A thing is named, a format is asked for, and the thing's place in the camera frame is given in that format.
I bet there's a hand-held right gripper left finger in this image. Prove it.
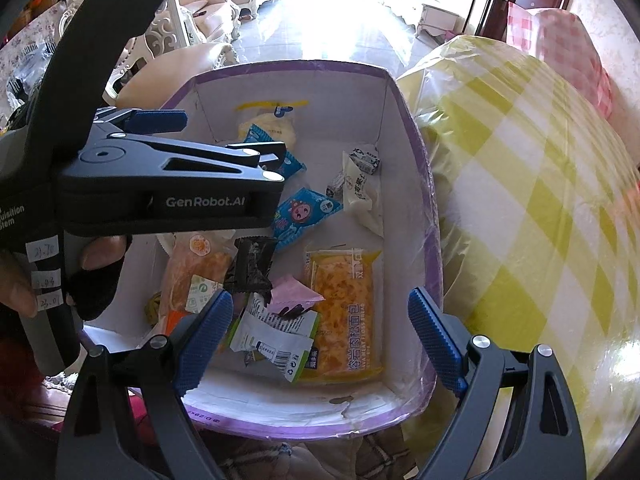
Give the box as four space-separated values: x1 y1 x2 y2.
56 289 236 480

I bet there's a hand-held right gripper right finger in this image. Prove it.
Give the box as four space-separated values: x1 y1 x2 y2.
407 287 587 480

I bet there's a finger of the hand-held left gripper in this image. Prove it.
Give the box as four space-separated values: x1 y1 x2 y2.
95 108 188 136
60 132 288 191

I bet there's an orange bread packet red label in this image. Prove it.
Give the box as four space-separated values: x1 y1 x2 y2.
160 232 236 331

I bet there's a pale bread packet yellow strip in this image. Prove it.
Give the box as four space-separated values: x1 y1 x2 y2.
235 100 310 148

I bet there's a white green snack packet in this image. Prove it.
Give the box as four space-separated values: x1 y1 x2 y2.
229 292 321 383

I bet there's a black snack packet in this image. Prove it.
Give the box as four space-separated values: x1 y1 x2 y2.
223 237 278 301

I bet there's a blue cartoon snack packet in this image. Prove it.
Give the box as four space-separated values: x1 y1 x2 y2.
271 187 337 251
242 124 307 177

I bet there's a pink snack packet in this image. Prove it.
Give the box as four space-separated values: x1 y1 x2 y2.
270 274 326 318

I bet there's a purple rimmed cardboard box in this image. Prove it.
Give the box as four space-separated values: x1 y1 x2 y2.
82 60 443 441

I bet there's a white cream snack packet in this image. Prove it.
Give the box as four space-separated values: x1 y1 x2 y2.
341 152 376 221

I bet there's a person's left hand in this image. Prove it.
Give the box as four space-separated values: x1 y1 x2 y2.
0 235 133 321

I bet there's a beige upholstered chair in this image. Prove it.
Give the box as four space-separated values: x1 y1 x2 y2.
102 0 241 108

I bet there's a floral cloth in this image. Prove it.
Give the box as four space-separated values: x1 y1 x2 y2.
0 7 68 96

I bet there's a yellow checked tablecloth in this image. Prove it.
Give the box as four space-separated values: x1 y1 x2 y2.
395 35 640 480

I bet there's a white television cabinet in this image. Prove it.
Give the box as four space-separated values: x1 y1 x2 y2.
382 0 468 38

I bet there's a pink checked cover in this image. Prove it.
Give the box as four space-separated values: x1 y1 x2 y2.
506 1 615 122

